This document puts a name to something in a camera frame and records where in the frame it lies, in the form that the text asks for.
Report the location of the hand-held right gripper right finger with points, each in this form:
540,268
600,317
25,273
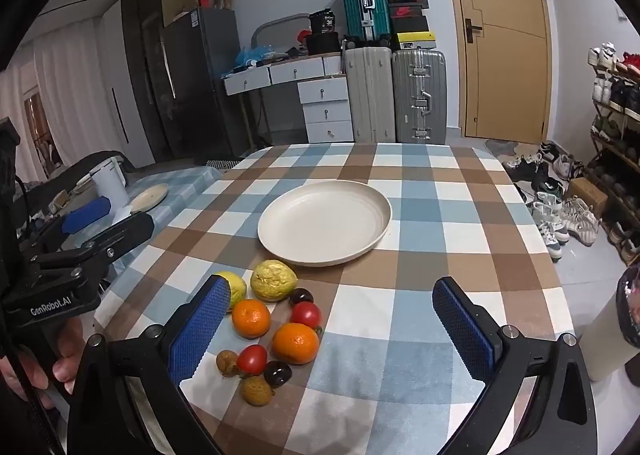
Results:
462,330

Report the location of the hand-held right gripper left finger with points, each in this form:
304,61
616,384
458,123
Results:
200,330

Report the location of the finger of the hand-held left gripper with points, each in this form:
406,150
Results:
125,232
87,215

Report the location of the brown longan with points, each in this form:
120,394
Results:
227,363
256,391

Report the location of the orange mandarin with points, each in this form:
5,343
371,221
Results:
251,319
295,344

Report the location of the smooth yellow guava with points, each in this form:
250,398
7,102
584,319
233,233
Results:
237,285

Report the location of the wrinkled yellow-green guava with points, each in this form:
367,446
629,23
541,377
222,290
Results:
272,280

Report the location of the cream round plate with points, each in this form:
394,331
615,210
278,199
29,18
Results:
325,222

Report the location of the person's left hand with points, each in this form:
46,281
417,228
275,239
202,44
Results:
67,342

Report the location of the white cup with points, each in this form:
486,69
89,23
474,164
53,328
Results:
111,185

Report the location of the small beige plate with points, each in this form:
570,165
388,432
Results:
149,197

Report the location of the red cherry tomato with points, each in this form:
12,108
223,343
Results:
306,315
251,360

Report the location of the light blue checked cloth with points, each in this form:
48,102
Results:
185,185

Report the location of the dark purple plum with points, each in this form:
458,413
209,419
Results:
301,296
277,374

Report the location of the white curtain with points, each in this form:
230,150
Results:
70,85

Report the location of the white wardrobe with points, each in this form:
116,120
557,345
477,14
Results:
115,85

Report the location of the cream trash bin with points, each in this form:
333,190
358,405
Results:
600,335

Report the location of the pile of shoes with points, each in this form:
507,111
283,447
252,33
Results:
550,205

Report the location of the dark brown wardrobe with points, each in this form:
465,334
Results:
150,60

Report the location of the dark grey refrigerator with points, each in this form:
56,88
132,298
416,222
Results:
205,85

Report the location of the brown cardboard box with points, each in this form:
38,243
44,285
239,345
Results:
587,195

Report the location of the grey doormat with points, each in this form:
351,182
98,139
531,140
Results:
505,147

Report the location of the blue plastic bag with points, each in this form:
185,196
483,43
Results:
248,56

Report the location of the white drawer desk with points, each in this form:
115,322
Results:
325,110

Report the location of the silver suitcase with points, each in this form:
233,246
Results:
419,95

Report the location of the shoe rack with shoes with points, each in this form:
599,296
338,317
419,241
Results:
617,135

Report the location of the beige suitcase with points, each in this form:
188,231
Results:
367,95

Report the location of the wooden door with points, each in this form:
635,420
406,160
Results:
505,60

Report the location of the black bag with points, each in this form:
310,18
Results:
322,42

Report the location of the yellow white shoe box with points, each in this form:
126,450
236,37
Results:
415,41

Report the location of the black shoe box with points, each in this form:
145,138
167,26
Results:
409,24

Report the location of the red shoe box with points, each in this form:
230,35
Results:
407,11

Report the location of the teal suitcase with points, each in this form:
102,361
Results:
357,5

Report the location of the grey arched frame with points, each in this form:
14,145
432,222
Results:
272,25

